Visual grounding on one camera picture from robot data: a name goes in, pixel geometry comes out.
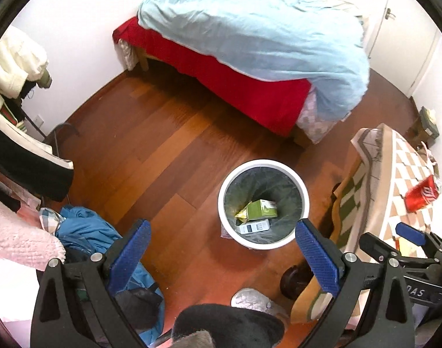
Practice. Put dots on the small dark stool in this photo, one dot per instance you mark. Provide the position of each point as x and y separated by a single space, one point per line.
424 130

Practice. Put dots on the blue jacket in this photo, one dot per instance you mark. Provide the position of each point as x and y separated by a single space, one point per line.
85 234

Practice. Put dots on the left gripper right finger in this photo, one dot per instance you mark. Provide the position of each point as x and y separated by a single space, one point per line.
387 319

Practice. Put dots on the black white garment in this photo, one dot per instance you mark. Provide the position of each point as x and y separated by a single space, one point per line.
32 164

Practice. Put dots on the red cola can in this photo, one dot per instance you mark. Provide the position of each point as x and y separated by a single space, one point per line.
422 194

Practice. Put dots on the pink fluffy cloth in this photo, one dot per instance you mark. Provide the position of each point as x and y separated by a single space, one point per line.
25 244

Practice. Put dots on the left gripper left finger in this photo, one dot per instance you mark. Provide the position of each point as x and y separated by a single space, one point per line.
58 319

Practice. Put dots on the wooden bed leg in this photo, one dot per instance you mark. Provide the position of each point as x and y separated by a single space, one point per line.
142 59

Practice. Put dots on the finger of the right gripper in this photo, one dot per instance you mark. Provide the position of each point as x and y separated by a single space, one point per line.
411 234

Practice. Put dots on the checkered tablecloth table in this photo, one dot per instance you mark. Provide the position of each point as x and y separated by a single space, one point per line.
370 198

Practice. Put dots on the grey slipper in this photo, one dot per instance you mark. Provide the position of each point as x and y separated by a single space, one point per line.
249 298

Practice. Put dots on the red bed sheet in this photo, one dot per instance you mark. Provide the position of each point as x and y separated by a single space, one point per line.
274 105

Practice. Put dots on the checkered mattress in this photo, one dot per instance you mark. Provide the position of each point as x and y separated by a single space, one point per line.
308 121

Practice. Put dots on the white door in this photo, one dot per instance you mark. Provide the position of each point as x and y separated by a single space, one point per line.
404 40

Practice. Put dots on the white round trash bin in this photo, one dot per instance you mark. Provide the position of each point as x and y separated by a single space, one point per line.
263 204

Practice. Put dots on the black trash bag liner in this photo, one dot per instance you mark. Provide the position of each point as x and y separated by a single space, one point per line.
263 192

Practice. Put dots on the light blue duvet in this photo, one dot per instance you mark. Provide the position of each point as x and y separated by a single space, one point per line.
273 40

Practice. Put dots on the green carton box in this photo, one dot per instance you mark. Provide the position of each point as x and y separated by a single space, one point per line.
257 210

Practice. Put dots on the dark round table foot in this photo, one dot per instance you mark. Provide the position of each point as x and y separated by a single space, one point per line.
295 279

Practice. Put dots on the white blue small box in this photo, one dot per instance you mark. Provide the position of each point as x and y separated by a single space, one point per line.
257 226

